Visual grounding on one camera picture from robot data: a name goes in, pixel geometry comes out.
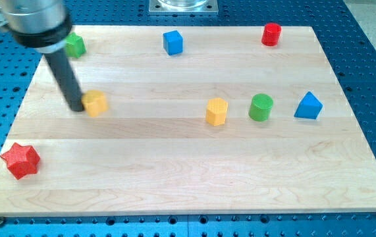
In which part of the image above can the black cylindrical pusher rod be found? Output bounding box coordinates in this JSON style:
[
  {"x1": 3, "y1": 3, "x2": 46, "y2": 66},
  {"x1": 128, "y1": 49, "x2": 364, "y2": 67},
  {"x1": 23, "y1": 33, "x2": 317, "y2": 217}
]
[{"x1": 44, "y1": 49, "x2": 84, "y2": 112}]

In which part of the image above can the yellow heart block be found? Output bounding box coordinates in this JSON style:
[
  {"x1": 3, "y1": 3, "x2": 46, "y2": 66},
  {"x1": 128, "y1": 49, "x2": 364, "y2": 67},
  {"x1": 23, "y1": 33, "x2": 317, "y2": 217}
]
[{"x1": 82, "y1": 90, "x2": 109, "y2": 117}]

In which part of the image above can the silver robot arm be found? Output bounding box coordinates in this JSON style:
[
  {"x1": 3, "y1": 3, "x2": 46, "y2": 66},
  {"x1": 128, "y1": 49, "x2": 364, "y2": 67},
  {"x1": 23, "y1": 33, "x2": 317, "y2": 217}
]
[{"x1": 0, "y1": 0, "x2": 84, "y2": 112}]

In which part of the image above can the blue cube block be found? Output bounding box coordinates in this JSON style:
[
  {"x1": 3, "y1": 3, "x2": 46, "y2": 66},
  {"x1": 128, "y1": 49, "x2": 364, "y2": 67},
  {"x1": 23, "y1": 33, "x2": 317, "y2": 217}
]
[{"x1": 163, "y1": 30, "x2": 183, "y2": 55}]

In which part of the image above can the green star block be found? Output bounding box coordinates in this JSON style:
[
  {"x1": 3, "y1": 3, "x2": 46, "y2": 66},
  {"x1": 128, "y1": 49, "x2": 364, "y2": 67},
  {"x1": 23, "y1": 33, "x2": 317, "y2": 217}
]
[{"x1": 65, "y1": 32, "x2": 86, "y2": 58}]

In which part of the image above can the red star block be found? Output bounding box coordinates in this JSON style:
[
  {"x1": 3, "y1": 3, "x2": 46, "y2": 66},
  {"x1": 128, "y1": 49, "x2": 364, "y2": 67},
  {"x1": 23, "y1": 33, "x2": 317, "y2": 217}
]
[{"x1": 0, "y1": 143, "x2": 40, "y2": 180}]

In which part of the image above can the wooden board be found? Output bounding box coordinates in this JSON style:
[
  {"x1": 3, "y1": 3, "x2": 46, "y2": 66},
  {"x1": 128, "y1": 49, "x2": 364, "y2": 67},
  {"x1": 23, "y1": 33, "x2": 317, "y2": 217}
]
[{"x1": 0, "y1": 26, "x2": 376, "y2": 217}]

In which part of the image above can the yellow hexagon block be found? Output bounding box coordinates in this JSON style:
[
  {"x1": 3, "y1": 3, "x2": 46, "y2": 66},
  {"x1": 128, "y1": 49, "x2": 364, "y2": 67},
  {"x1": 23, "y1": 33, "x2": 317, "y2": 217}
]
[{"x1": 205, "y1": 97, "x2": 228, "y2": 126}]

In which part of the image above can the green cylinder block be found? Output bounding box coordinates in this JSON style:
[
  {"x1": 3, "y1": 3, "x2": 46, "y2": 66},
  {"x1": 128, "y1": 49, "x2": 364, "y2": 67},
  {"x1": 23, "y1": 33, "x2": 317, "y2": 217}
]
[{"x1": 248, "y1": 93, "x2": 273, "y2": 122}]

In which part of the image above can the red cylinder block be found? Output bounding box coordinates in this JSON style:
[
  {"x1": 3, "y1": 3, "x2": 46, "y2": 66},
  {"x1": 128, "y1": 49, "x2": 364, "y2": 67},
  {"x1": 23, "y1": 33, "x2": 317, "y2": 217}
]
[{"x1": 261, "y1": 22, "x2": 282, "y2": 46}]

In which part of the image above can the blue triangular prism block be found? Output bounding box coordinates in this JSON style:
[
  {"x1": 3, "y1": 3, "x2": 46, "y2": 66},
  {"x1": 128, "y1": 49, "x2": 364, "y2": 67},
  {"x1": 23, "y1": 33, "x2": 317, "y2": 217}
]
[{"x1": 294, "y1": 92, "x2": 323, "y2": 120}]

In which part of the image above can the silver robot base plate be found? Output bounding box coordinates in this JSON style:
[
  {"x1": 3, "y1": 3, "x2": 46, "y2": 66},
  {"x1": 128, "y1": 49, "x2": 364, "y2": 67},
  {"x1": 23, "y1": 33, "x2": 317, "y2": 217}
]
[{"x1": 148, "y1": 0, "x2": 219, "y2": 15}]

